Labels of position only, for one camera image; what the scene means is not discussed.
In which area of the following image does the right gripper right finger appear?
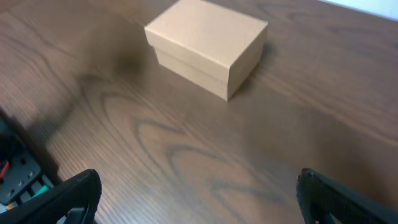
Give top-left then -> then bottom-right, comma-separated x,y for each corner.
296,168 -> 397,224

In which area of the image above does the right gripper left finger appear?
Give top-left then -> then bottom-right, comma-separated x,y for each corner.
1,169 -> 102,224

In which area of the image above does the brown cardboard box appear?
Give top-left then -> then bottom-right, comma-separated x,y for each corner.
144,0 -> 268,101

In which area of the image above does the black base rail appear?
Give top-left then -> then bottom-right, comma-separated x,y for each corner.
1,113 -> 57,213

